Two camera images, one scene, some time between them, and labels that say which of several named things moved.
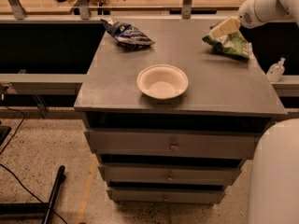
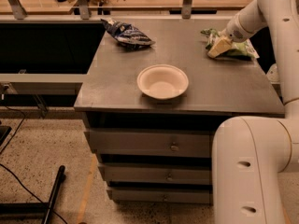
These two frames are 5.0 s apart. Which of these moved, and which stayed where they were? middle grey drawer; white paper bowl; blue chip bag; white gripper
Moved: white gripper
Stayed: white paper bowl; middle grey drawer; blue chip bag
